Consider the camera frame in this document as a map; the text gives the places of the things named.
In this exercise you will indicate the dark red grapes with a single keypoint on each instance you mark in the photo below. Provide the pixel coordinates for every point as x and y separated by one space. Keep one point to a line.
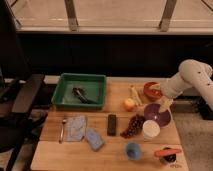
134 127

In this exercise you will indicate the white cup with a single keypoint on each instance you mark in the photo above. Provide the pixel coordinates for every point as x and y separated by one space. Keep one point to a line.
150 129

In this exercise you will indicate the black office chair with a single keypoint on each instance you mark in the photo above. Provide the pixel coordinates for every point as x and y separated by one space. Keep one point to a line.
18 89

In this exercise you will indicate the black remote control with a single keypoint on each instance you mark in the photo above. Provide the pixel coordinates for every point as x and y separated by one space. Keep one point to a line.
112 125

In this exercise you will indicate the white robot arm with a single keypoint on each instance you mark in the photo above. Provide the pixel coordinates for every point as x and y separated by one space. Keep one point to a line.
191 73

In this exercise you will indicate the red bowl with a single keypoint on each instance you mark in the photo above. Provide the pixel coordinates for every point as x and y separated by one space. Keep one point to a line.
151 94

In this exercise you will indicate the black tool in tray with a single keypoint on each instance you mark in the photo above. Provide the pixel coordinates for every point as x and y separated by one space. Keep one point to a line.
79 93

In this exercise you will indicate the light blue cloth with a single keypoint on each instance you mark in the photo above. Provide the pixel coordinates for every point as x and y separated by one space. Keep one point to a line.
76 127

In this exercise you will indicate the yellow banana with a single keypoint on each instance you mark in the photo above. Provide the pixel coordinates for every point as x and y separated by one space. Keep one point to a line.
135 96

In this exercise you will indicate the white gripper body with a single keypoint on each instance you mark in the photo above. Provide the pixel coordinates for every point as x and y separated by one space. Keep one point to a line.
166 98

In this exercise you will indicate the blue cup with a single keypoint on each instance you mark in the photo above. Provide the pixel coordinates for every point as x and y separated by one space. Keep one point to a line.
133 151

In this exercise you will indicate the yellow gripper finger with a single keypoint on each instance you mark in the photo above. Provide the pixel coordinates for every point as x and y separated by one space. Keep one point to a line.
155 87
165 105

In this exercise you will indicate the black round container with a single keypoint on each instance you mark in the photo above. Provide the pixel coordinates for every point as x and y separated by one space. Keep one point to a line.
168 159

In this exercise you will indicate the blue sponge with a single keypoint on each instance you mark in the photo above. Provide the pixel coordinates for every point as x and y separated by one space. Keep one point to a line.
94 139

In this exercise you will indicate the green plastic tray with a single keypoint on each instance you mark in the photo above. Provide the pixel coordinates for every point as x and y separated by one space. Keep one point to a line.
94 87

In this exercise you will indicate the yellow red apple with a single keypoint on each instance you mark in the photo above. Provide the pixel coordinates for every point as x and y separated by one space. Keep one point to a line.
129 104

